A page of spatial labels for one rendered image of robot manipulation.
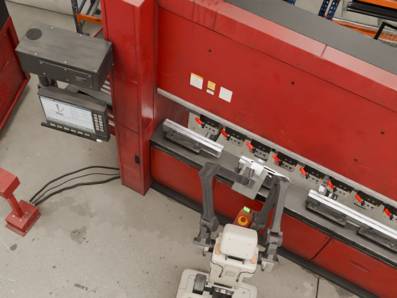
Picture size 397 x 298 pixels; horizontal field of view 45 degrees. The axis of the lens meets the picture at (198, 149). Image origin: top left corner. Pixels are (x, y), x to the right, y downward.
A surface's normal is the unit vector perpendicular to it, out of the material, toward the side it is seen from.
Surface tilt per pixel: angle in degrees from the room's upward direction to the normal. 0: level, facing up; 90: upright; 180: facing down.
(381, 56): 0
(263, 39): 90
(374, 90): 90
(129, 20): 90
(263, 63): 90
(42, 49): 1
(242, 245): 48
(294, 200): 0
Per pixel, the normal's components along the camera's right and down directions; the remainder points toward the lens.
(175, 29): -0.46, 0.74
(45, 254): 0.08, -0.52
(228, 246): -0.11, 0.26
